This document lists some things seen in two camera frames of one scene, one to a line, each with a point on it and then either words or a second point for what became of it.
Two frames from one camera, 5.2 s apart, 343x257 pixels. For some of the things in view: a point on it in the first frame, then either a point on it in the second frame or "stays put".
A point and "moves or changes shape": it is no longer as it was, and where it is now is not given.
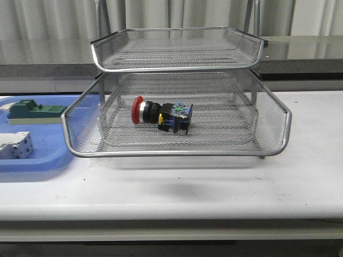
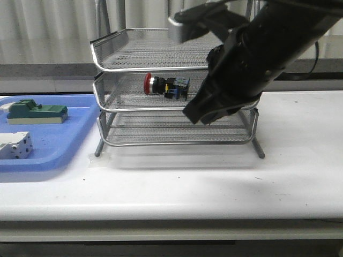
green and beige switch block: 28,112 stays put
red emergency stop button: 173,117 -> 172,88
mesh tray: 177,48 stays put
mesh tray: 235,113 moves or changes shape
